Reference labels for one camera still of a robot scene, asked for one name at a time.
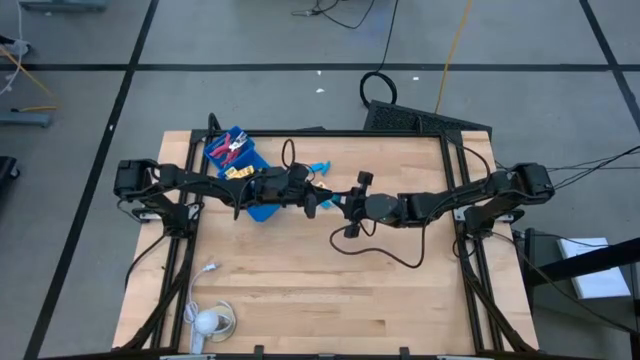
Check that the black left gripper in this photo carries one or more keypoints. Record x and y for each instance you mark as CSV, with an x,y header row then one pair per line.
x,y
280,190

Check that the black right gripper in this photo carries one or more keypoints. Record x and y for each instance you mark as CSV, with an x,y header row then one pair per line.
x,y
382,207

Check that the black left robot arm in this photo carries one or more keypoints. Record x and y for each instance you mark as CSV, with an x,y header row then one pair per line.
x,y
190,180

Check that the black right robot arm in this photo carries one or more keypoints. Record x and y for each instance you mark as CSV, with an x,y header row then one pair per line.
x,y
450,200

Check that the blue three-compartment plastic basket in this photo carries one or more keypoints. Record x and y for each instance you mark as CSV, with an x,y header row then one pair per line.
x,y
262,212

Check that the black mesh computer case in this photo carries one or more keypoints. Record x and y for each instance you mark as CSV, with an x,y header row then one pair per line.
x,y
400,119

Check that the black table clip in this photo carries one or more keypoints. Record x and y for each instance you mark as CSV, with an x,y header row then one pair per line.
x,y
404,351
258,350

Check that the black metal stand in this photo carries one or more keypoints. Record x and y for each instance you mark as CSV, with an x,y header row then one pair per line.
x,y
590,260

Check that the white paper pad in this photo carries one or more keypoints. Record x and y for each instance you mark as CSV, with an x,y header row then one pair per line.
x,y
600,285

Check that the black object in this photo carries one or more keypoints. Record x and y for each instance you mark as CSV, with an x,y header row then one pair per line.
x,y
7,172

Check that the black metal table frame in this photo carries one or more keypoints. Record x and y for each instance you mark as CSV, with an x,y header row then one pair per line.
x,y
325,133

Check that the white metal bracket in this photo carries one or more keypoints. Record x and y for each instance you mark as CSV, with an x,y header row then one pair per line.
x,y
187,357

